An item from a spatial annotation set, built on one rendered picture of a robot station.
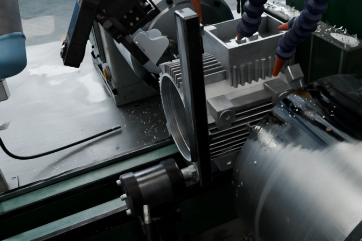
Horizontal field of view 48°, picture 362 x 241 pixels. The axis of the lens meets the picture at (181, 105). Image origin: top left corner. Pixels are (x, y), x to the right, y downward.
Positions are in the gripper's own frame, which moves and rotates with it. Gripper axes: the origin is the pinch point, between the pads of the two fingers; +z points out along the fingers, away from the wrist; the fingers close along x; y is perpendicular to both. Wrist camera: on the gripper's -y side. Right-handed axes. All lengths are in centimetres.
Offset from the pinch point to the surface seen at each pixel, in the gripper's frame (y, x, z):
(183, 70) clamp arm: 3.4, -19.2, -8.5
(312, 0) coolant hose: 18.3, -26.2, -8.9
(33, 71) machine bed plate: -33, 76, 14
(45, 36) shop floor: -63, 326, 88
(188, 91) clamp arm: 2.2, -20.1, -6.3
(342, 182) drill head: 7.0, -40.2, -2.1
